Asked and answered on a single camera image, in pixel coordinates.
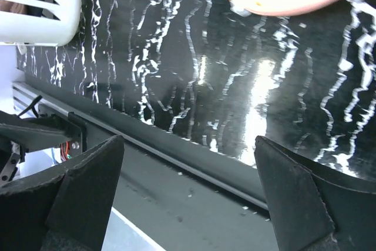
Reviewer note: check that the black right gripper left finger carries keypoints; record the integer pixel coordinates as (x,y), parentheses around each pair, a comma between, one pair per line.
(64,207)

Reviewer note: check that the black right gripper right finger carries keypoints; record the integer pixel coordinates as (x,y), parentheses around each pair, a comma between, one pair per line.
(312,206)

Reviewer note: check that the white plastic laundry basket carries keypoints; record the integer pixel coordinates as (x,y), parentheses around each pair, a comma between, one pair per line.
(39,22)

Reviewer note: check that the black patterned table mat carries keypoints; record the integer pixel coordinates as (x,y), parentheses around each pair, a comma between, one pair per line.
(214,76)

